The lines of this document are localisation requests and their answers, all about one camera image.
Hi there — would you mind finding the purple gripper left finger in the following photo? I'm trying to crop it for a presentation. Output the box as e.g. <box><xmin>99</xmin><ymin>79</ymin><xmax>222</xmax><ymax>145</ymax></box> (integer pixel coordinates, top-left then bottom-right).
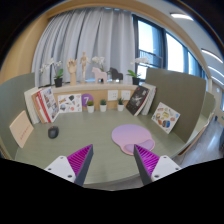
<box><xmin>45</xmin><ymin>144</ymin><xmax>93</xmax><ymax>186</ymax></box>

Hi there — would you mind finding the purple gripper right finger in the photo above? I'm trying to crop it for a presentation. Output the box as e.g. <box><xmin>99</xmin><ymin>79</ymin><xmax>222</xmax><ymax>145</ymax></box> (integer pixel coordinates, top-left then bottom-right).
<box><xmin>134</xmin><ymin>145</ymin><xmax>181</xmax><ymax>185</ymax></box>

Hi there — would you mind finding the pink mouse pad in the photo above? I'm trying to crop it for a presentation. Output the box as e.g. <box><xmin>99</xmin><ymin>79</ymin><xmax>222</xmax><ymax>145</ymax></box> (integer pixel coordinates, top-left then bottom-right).
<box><xmin>111</xmin><ymin>124</ymin><xmax>155</xmax><ymax>155</ymax></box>

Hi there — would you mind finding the black computer mouse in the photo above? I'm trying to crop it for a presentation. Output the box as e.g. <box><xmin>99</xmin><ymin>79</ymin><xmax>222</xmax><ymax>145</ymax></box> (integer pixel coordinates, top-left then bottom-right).
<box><xmin>48</xmin><ymin>126</ymin><xmax>59</xmax><ymax>139</ymax></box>

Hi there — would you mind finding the colourful picture book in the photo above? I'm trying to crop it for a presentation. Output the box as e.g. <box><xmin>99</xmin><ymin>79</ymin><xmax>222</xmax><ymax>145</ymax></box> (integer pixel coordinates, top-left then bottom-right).
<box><xmin>152</xmin><ymin>102</ymin><xmax>180</xmax><ymax>134</ymax></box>

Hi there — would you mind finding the white illustrated card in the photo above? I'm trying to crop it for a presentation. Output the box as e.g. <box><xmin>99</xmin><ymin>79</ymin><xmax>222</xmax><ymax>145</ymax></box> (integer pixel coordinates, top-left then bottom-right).
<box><xmin>58</xmin><ymin>94</ymin><xmax>82</xmax><ymax>113</ymax></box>

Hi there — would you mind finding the white book behind black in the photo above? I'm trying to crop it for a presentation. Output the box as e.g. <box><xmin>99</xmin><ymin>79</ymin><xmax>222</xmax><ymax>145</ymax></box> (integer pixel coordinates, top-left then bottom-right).
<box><xmin>141</xmin><ymin>83</ymin><xmax>156</xmax><ymax>115</ymax></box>

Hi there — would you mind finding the beige wooden board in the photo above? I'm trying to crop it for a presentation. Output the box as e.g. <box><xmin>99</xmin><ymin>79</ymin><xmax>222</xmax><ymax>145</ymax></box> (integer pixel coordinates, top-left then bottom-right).
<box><xmin>9</xmin><ymin>110</ymin><xmax>34</xmax><ymax>148</ymax></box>

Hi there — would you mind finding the small potted plant left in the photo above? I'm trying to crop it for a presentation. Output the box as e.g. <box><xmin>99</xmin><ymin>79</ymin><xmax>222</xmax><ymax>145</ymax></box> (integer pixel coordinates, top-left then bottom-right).
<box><xmin>87</xmin><ymin>100</ymin><xmax>94</xmax><ymax>113</ymax></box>

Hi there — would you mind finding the small potted plant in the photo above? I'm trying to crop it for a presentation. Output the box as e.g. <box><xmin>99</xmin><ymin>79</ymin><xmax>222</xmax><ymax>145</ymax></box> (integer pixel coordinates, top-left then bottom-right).
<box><xmin>117</xmin><ymin>97</ymin><xmax>124</xmax><ymax>112</ymax></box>
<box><xmin>87</xmin><ymin>100</ymin><xmax>94</xmax><ymax>113</ymax></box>
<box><xmin>100</xmin><ymin>99</ymin><xmax>107</xmax><ymax>112</ymax></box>

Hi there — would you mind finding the small potted plant right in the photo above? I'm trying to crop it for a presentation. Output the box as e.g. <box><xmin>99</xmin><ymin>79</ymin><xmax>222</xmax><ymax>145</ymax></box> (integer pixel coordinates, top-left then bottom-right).
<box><xmin>117</xmin><ymin>97</ymin><xmax>124</xmax><ymax>112</ymax></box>

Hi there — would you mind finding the small potted plant middle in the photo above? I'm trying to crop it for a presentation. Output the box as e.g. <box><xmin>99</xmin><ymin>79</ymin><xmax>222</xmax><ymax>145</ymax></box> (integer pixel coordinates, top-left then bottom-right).
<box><xmin>100</xmin><ymin>99</ymin><xmax>107</xmax><ymax>112</ymax></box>

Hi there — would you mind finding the purple round number sign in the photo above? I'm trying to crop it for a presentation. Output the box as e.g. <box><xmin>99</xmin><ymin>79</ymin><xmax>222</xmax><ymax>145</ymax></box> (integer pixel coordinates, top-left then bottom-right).
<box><xmin>82</xmin><ymin>93</ymin><xmax>93</xmax><ymax>107</ymax></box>

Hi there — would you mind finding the black cover book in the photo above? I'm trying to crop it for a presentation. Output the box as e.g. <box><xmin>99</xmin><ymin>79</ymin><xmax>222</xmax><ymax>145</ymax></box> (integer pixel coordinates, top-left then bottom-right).
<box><xmin>126</xmin><ymin>86</ymin><xmax>149</xmax><ymax>116</ymax></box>

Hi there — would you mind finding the red white magazine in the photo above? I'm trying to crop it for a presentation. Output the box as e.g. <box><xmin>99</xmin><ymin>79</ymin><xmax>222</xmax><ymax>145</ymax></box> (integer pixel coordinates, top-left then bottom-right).
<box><xmin>37</xmin><ymin>87</ymin><xmax>59</xmax><ymax>123</ymax></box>

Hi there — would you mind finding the white book stack left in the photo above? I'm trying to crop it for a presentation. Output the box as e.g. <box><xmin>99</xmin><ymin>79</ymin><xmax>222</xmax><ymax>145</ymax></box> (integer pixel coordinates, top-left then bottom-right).
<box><xmin>24</xmin><ymin>87</ymin><xmax>40</xmax><ymax>124</ymax></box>

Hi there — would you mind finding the white orchid left pot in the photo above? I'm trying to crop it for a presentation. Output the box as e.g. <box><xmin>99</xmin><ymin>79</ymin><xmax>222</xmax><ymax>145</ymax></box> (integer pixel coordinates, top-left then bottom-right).
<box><xmin>40</xmin><ymin>58</ymin><xmax>63</xmax><ymax>87</ymax></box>

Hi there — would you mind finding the white orchid pot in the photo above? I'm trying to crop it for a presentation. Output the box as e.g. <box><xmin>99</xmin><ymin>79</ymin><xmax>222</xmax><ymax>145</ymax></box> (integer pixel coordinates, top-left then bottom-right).
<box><xmin>127</xmin><ymin>57</ymin><xmax>150</xmax><ymax>85</ymax></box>
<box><xmin>40</xmin><ymin>58</ymin><xmax>63</xmax><ymax>87</ymax></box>

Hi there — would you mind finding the white orchid right pot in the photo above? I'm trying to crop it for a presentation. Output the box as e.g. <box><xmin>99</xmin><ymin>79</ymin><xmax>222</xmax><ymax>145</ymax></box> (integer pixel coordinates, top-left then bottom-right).
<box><xmin>127</xmin><ymin>57</ymin><xmax>150</xmax><ymax>85</ymax></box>

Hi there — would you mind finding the pink wooden horse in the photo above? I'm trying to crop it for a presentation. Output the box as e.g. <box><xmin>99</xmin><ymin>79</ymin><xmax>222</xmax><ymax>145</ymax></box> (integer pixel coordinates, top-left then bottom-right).
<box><xmin>92</xmin><ymin>67</ymin><xmax>107</xmax><ymax>84</ymax></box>

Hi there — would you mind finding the black wooden horse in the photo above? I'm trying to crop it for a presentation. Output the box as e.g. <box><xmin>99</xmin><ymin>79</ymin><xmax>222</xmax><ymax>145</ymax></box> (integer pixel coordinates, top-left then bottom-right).
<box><xmin>110</xmin><ymin>68</ymin><xmax>123</xmax><ymax>81</ymax></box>

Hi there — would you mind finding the wooden hand model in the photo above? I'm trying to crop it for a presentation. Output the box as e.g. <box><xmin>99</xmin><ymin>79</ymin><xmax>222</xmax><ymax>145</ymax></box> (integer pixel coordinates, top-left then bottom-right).
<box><xmin>67</xmin><ymin>59</ymin><xmax>77</xmax><ymax>86</ymax></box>

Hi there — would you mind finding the wooden mannequin figure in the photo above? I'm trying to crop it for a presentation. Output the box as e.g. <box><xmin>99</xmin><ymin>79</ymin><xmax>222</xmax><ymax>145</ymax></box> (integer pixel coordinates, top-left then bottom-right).
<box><xmin>80</xmin><ymin>52</ymin><xmax>90</xmax><ymax>81</ymax></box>

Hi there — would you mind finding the white orchid middle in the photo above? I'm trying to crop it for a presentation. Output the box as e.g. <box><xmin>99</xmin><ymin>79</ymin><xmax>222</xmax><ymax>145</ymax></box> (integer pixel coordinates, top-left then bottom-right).
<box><xmin>92</xmin><ymin>56</ymin><xmax>105</xmax><ymax>71</ymax></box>

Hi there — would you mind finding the grey curtain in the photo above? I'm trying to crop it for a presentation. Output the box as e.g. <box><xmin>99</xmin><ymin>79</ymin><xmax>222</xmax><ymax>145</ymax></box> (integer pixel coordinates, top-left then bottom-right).
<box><xmin>32</xmin><ymin>7</ymin><xmax>135</xmax><ymax>86</ymax></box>

